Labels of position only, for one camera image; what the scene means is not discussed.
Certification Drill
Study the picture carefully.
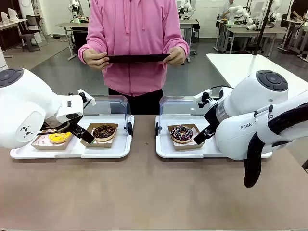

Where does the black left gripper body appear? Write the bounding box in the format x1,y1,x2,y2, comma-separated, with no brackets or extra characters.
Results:
42,119,73,133

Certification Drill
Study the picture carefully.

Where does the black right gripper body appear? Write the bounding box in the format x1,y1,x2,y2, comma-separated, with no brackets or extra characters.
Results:
204,102,221,128

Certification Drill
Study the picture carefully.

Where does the yellow glazed donut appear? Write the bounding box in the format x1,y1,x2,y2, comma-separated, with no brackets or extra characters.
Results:
49,131,73,144

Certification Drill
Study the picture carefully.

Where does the chocolate sprinkled donut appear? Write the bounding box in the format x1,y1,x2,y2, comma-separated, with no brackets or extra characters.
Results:
92,124,116,142

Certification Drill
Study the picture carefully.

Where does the cardboard tray of chocolate donut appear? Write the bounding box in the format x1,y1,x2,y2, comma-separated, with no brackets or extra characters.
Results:
80,122,119,148

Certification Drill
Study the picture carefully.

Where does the cardboard tray of yellow donut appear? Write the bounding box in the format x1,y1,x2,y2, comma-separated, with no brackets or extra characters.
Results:
31,129,74,150

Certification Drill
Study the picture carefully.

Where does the black serving tray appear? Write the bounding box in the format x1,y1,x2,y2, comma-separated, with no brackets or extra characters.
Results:
105,53,171,64

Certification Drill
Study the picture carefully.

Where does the cardboard tray of drizzled donut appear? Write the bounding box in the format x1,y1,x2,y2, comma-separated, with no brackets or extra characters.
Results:
167,123,205,151

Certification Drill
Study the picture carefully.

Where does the dark donut with white drizzle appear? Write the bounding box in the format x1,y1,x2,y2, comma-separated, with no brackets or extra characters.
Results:
170,125,193,144

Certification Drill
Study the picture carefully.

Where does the person in pink hoodie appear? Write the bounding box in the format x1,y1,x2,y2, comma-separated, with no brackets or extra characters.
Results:
78,0,190,115

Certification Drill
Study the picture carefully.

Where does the person in dark clothes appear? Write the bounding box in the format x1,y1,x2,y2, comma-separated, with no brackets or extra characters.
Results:
290,0,308,20

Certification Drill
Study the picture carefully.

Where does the person's left hand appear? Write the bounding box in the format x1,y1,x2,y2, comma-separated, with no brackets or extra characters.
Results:
163,47,186,67

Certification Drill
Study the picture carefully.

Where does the person's right hand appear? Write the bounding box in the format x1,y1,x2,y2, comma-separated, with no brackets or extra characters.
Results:
83,49,110,71

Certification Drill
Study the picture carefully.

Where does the white display case base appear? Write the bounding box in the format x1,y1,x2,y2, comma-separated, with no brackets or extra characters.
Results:
10,115,135,159
155,115,273,159

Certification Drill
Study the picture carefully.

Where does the clear display case lid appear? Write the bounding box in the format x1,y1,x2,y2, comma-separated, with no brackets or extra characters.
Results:
158,95,219,135
83,95,132,135

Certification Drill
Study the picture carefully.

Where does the white side table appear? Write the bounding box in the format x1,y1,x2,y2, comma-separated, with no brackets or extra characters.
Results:
206,53,308,97

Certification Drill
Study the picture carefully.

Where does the long grey background desk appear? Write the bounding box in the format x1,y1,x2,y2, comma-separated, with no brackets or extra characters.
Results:
226,26,287,54

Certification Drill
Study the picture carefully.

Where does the grey desk with drawer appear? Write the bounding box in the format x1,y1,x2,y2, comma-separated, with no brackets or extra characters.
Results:
179,19,200,63

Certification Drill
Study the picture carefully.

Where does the black office chair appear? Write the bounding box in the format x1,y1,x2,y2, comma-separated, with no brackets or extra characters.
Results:
20,14,41,53

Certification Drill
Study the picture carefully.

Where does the black stand pole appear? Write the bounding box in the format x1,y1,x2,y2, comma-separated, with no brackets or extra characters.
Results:
254,0,275,56

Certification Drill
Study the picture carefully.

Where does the white background table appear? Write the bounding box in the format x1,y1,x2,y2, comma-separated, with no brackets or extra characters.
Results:
0,18,28,58

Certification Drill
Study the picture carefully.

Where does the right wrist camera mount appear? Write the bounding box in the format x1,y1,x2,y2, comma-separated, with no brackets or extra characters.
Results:
193,88,214,109

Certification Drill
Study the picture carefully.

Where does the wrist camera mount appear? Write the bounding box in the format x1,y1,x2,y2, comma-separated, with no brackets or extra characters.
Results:
193,88,214,109
77,89,96,106

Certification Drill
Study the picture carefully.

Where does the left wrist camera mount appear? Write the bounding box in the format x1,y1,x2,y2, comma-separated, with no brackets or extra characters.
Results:
77,89,96,106

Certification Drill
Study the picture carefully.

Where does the black cable sleeve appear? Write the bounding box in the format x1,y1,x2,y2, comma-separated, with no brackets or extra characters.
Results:
243,103,308,188

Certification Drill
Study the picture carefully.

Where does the white cylindrical pedestal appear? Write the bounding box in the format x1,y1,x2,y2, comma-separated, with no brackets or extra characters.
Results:
0,45,7,70

